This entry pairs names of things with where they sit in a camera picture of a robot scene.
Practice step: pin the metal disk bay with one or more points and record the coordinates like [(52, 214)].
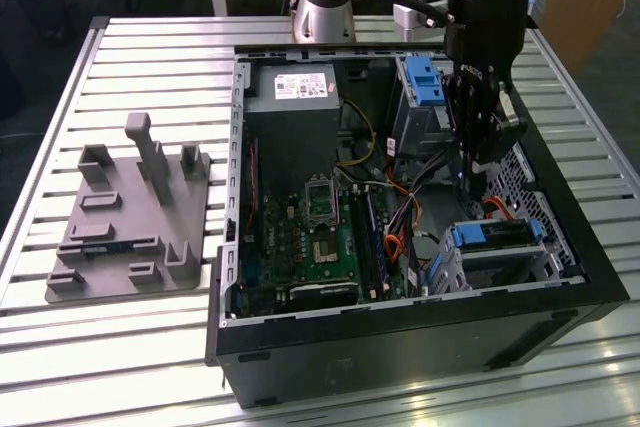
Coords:
[(500, 267)]

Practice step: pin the grey parts rack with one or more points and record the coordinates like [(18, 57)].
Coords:
[(135, 207)]

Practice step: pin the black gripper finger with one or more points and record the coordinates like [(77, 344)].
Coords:
[(515, 132), (475, 127)]

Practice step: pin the blue drive bay latch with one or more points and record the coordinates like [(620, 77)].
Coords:
[(425, 77)]

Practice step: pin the hard disk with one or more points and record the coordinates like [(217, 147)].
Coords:
[(467, 236)]

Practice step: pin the green motherboard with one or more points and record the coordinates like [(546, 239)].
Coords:
[(280, 242)]

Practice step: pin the metal optical drive bay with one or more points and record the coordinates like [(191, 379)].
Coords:
[(420, 132)]

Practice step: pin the grey power supply unit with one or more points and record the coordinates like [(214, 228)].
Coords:
[(295, 137)]

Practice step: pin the CPU socket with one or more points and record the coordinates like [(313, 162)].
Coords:
[(325, 251)]

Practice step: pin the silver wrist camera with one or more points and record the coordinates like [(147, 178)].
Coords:
[(410, 19)]

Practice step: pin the wooden cabinet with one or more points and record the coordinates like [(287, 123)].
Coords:
[(590, 7)]

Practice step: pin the black graphics card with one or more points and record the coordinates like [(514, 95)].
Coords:
[(325, 293)]

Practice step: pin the black PC case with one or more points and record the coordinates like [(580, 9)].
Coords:
[(400, 357)]

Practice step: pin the RAM stick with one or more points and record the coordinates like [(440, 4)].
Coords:
[(107, 248)]

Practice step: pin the grey round plastic part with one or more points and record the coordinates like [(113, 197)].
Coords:
[(425, 252)]

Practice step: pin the black table corner cap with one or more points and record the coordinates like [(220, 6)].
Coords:
[(99, 23)]

